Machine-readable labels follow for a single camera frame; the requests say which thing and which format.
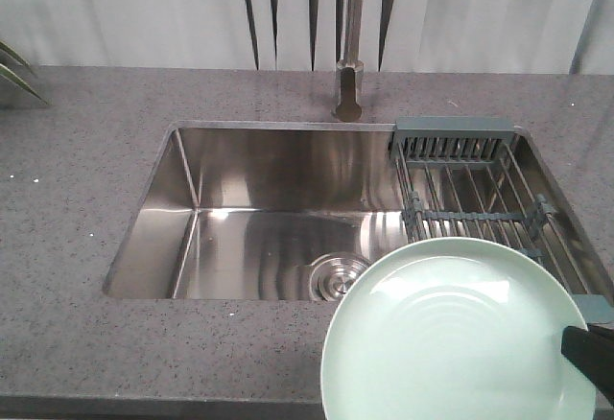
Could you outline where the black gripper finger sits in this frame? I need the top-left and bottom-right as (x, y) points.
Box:
(560, 325), (613, 404)

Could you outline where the light green round plate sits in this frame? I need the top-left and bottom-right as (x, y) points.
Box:
(319, 238), (597, 419)

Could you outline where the grey metal dish rack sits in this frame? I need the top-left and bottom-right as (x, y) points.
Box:
(389, 117), (613, 327)

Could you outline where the round steel sink drain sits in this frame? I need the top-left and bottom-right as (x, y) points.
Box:
(308, 251), (372, 301)

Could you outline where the stainless steel sink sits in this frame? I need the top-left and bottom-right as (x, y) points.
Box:
(104, 121), (415, 300)

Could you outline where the white pleated curtain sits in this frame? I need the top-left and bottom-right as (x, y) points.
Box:
(1, 0), (613, 75)

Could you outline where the stainless steel faucet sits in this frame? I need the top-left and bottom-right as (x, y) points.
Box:
(333, 0), (364, 123)

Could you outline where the potted green plant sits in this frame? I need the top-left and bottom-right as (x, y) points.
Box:
(1, 40), (50, 106)

